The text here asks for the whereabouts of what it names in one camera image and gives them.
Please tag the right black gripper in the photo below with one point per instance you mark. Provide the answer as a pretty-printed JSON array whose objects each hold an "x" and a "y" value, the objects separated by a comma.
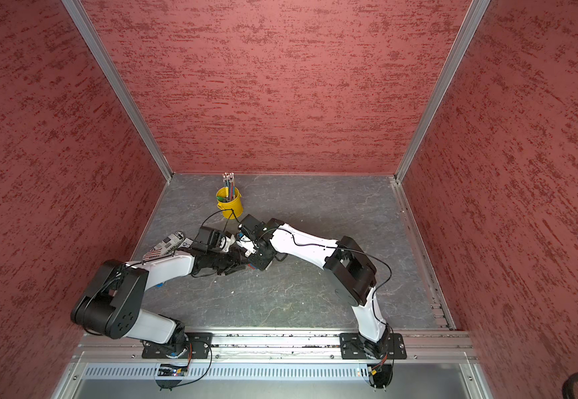
[{"x": 260, "y": 264}]

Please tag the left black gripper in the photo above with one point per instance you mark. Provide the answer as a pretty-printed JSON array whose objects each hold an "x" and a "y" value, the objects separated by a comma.
[{"x": 235, "y": 261}]

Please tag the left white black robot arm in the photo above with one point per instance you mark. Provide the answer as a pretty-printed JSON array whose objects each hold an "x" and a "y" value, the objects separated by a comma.
[{"x": 111, "y": 305}]

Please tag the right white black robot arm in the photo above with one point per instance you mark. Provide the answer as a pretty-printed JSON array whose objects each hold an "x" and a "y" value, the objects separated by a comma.
[{"x": 350, "y": 270}]

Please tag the flag patterned pouch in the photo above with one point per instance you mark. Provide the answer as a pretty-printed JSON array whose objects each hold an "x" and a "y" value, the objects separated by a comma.
[{"x": 167, "y": 246}]

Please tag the yellow pencil cup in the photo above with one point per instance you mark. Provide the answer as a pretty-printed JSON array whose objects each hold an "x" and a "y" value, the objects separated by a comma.
[{"x": 230, "y": 210}]

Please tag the coloured pencils bundle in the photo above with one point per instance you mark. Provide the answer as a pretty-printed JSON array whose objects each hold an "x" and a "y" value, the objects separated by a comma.
[{"x": 229, "y": 184}]

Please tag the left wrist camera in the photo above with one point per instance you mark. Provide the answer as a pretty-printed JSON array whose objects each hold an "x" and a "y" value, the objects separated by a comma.
[{"x": 212, "y": 240}]

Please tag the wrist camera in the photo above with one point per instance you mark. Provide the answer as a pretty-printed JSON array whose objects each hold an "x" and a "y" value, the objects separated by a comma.
[
  {"x": 212, "y": 240},
  {"x": 251, "y": 228}
]

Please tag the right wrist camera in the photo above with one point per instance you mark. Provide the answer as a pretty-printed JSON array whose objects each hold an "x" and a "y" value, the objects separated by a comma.
[{"x": 251, "y": 228}]

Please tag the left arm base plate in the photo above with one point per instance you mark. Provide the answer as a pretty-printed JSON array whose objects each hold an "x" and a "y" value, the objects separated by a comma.
[{"x": 195, "y": 346}]

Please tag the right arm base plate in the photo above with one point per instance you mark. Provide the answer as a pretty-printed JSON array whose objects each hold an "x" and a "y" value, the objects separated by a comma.
[{"x": 389, "y": 346}]

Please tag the aluminium front rail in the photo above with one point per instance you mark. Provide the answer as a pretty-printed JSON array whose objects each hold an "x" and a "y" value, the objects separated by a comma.
[{"x": 289, "y": 346}]

